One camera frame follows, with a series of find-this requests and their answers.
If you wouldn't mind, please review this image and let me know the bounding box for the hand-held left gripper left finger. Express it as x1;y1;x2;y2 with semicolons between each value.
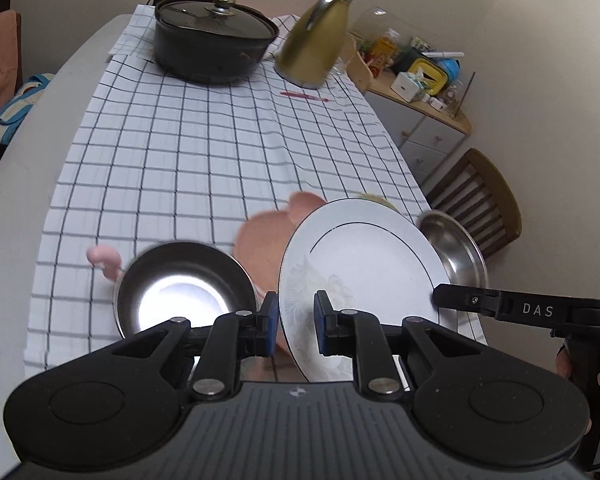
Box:
111;293;281;404

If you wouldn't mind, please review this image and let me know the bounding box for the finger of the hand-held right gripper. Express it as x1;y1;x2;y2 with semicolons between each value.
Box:
432;283;577;331

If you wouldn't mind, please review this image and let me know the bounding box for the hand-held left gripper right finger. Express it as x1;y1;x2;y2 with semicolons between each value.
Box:
313;290;474;401

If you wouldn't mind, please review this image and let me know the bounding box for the white floral plate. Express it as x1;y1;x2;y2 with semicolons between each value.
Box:
278;198;459;384

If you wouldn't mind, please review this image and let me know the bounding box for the cream bowl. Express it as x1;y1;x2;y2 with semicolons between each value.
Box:
352;192;404;214

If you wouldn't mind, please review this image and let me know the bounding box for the shallow steel bowl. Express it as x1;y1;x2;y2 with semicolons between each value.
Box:
417;209;490;289

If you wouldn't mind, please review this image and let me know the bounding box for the pink plate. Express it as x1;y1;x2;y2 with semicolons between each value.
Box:
232;210;311;383

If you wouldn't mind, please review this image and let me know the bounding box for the wooden chair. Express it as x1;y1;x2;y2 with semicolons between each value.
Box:
424;148;523;260

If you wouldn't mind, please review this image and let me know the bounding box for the deep steel bowl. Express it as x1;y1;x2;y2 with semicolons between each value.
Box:
113;241;257;340

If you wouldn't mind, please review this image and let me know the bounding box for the grey wooden cabinet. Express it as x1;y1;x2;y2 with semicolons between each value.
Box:
347;32;474;192

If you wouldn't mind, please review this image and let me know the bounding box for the white checked tablecloth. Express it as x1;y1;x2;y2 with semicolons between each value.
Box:
22;4;489;384

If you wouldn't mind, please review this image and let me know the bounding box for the thin black stick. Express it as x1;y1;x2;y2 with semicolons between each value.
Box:
452;70;476;120

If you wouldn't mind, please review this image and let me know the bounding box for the white tissue box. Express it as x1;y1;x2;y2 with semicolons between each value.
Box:
390;71;424;104

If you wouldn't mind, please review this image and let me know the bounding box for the red pen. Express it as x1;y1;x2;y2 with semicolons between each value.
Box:
280;90;330;103

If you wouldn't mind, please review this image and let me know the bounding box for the yellow container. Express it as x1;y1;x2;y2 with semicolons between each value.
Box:
408;57;449;96

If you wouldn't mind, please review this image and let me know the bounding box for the blue ball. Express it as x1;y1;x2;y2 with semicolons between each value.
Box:
437;58;464;84

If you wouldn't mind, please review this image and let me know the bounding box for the wooden rack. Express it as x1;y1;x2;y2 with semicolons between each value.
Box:
347;32;374;94

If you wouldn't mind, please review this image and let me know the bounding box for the orange bottle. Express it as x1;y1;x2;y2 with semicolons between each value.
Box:
367;29;401;79

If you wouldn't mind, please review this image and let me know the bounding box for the clear drinking glass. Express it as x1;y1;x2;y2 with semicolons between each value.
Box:
330;35;357;76

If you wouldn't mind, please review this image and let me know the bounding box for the black cooking pot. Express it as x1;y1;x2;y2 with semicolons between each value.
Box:
152;0;280;86

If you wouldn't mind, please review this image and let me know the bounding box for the gold thermos jug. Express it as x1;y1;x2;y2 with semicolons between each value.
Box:
273;0;359;90

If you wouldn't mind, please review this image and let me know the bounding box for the glass pot lid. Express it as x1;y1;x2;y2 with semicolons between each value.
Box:
156;0;276;41

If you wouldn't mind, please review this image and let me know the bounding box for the blue striped bag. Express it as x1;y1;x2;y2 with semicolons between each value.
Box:
0;72;56;144

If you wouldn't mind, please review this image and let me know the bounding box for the pink cloth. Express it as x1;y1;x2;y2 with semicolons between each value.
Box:
0;9;24;117

